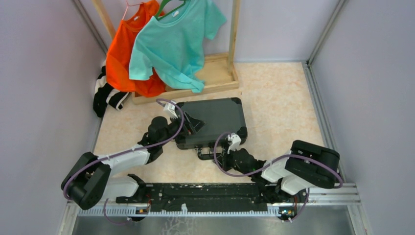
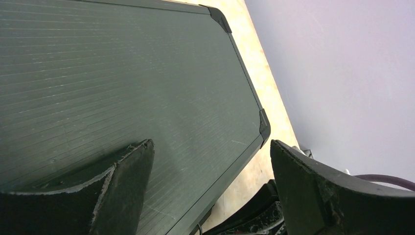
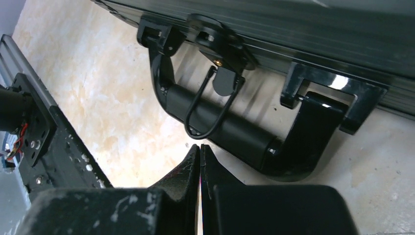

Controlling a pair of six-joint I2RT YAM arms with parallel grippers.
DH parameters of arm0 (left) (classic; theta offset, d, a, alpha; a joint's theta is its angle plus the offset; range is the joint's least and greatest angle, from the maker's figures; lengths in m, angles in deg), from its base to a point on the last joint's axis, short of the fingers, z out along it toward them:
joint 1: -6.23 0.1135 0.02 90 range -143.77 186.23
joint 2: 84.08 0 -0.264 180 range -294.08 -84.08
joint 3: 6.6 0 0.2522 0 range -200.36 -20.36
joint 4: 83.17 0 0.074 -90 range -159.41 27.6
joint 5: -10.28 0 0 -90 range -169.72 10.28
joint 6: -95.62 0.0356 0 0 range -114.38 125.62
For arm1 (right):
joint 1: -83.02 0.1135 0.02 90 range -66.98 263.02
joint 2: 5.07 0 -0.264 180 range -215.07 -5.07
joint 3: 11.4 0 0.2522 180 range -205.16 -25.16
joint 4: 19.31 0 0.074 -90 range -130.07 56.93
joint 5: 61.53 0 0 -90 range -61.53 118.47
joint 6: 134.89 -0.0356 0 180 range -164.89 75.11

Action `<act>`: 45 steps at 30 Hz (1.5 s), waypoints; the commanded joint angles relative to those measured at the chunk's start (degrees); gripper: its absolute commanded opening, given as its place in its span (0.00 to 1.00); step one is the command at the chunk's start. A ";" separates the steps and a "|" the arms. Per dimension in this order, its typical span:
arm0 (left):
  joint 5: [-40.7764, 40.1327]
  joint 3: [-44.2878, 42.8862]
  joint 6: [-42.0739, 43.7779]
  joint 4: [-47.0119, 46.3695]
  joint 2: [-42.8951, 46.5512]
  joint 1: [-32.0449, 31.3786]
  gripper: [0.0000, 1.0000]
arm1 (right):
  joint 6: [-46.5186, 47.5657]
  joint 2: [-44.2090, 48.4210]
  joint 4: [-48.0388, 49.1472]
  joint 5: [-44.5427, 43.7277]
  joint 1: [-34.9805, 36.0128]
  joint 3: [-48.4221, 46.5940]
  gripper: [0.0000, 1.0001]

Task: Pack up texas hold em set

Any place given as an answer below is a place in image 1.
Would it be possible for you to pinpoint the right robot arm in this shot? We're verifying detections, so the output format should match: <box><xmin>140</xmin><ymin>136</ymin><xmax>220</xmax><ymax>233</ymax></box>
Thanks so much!
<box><xmin>213</xmin><ymin>140</ymin><xmax>343</xmax><ymax>202</ymax></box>

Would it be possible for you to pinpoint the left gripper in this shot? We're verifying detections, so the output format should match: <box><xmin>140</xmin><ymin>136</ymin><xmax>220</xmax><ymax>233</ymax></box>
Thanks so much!
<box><xmin>160</xmin><ymin>111</ymin><xmax>206</xmax><ymax>146</ymax></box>

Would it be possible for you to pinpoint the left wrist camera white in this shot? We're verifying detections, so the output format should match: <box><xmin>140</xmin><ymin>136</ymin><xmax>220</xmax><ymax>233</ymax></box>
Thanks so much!
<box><xmin>163</xmin><ymin>100</ymin><xmax>179</xmax><ymax>119</ymax></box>

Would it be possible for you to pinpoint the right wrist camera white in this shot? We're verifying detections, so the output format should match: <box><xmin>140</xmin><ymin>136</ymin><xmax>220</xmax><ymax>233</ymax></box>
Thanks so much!
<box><xmin>227</xmin><ymin>133</ymin><xmax>242</xmax><ymax>154</ymax></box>

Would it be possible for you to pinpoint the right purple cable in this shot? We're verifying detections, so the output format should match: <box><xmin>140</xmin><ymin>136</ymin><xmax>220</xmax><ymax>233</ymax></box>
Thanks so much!
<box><xmin>213</xmin><ymin>131</ymin><xmax>345</xmax><ymax>223</ymax></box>

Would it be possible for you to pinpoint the orange t-shirt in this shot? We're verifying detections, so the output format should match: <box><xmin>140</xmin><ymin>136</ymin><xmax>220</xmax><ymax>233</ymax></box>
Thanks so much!
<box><xmin>106</xmin><ymin>0</ymin><xmax>166</xmax><ymax>97</ymax></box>

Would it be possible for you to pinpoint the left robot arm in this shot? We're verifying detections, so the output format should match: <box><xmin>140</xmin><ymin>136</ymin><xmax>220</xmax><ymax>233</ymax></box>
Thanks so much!
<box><xmin>61</xmin><ymin>112</ymin><xmax>206</xmax><ymax>210</ymax></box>

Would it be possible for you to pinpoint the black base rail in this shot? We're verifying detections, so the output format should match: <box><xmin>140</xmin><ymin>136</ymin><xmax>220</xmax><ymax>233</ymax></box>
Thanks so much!
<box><xmin>115</xmin><ymin>182</ymin><xmax>309</xmax><ymax>213</ymax></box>

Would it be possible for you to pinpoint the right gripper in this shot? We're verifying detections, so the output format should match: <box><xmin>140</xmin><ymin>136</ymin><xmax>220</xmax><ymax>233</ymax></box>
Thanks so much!
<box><xmin>213</xmin><ymin>144</ymin><xmax>253</xmax><ymax>177</ymax></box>

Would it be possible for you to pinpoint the black white striped garment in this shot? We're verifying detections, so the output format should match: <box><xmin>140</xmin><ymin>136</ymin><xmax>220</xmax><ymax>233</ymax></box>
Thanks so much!
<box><xmin>93</xmin><ymin>60</ymin><xmax>130</xmax><ymax>118</ymax></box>

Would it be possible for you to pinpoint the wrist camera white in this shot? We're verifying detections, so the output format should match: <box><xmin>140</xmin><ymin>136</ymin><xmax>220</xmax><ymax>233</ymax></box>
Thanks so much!
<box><xmin>163</xmin><ymin>100</ymin><xmax>179</xmax><ymax>119</ymax></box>
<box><xmin>227</xmin><ymin>133</ymin><xmax>242</xmax><ymax>154</ymax></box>

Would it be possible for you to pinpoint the teal t-shirt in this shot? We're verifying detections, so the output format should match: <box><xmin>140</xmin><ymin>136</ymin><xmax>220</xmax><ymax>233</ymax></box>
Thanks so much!
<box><xmin>129</xmin><ymin>0</ymin><xmax>227</xmax><ymax>93</ymax></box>

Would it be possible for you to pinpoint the wooden clothes rack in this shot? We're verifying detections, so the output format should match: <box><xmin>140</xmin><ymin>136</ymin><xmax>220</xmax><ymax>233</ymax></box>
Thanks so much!
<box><xmin>92</xmin><ymin>0</ymin><xmax>241</xmax><ymax>105</ymax></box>

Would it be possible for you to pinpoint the purple cable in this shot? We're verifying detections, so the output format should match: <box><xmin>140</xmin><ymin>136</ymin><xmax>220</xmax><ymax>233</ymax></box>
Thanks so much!
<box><xmin>213</xmin><ymin>131</ymin><xmax>345</xmax><ymax>223</ymax></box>
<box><xmin>62</xmin><ymin>98</ymin><xmax>185</xmax><ymax>227</ymax></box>

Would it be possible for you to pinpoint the black poker set case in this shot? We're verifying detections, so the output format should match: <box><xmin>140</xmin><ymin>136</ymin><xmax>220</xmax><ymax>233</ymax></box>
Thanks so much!
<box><xmin>175</xmin><ymin>97</ymin><xmax>248</xmax><ymax>150</ymax></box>

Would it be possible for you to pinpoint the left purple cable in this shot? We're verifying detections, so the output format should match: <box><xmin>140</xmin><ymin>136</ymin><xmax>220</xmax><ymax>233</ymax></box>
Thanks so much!
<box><xmin>62</xmin><ymin>98</ymin><xmax>185</xmax><ymax>227</ymax></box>

